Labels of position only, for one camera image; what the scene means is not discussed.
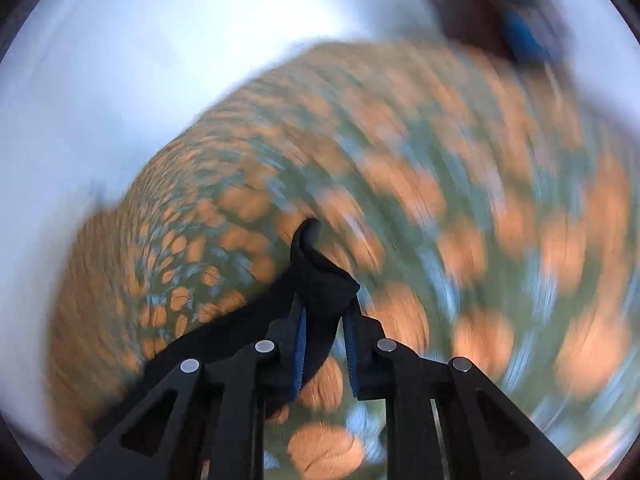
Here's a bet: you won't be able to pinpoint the black pants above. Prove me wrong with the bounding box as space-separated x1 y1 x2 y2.
92 218 360 440

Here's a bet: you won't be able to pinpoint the green orange floral bedspread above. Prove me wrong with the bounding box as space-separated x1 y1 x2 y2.
48 41 639 479

